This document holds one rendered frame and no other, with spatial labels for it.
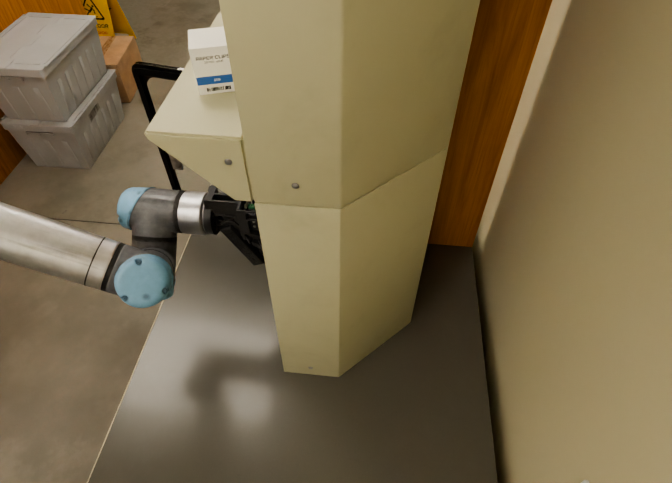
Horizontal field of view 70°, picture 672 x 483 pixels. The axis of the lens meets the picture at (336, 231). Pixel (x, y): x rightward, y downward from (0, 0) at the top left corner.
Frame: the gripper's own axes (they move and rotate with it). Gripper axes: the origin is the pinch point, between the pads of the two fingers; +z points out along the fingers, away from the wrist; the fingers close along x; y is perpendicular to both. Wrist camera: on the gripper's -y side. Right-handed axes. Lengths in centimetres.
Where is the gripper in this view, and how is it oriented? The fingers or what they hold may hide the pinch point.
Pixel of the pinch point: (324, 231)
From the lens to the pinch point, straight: 83.8
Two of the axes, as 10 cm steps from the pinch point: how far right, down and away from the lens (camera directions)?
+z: 9.9, 0.8, -0.7
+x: 1.1, -7.4, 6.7
